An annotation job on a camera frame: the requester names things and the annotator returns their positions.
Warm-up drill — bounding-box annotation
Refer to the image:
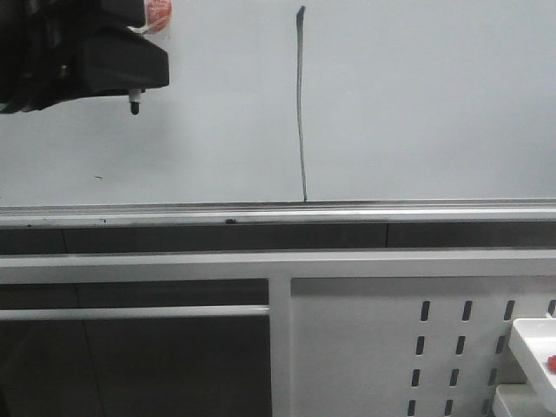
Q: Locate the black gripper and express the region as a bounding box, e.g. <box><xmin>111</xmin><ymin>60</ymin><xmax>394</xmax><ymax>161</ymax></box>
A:
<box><xmin>1</xmin><ymin>1</ymin><xmax>169</xmax><ymax>114</ymax></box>

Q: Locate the black tip whiteboard marker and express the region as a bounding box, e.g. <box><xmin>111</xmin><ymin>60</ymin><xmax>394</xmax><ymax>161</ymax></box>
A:
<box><xmin>128</xmin><ymin>23</ymin><xmax>154</xmax><ymax>116</ymax></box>

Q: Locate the red magnet taped to marker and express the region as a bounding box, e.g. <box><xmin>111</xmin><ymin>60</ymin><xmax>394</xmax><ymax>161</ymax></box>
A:
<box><xmin>145</xmin><ymin>0</ymin><xmax>173</xmax><ymax>34</ymax></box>

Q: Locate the red capped whiteboard marker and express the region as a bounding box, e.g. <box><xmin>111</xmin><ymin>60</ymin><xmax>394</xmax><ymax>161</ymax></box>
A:
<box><xmin>546</xmin><ymin>355</ymin><xmax>556</xmax><ymax>374</ymax></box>

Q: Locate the white upper plastic tray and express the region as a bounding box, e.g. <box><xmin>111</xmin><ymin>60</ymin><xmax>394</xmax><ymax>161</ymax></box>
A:
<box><xmin>508</xmin><ymin>317</ymin><xmax>555</xmax><ymax>414</ymax></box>

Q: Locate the white plastic tray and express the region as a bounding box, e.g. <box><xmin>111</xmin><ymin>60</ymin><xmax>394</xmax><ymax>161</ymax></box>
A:
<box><xmin>508</xmin><ymin>317</ymin><xmax>555</xmax><ymax>414</ymax></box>
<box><xmin>492</xmin><ymin>384</ymin><xmax>555</xmax><ymax>417</ymax></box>

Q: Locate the white lower plastic tray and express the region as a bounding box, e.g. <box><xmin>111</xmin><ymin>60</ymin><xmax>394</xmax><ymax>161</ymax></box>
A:
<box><xmin>492</xmin><ymin>384</ymin><xmax>555</xmax><ymax>417</ymax></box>

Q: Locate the white whiteboard with aluminium frame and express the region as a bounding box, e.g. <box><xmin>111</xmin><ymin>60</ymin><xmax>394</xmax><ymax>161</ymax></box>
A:
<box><xmin>1</xmin><ymin>1</ymin><xmax>555</xmax><ymax>220</ymax></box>

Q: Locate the white metal stand frame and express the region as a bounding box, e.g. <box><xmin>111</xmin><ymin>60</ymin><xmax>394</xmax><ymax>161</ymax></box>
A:
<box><xmin>1</xmin><ymin>249</ymin><xmax>555</xmax><ymax>416</ymax></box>

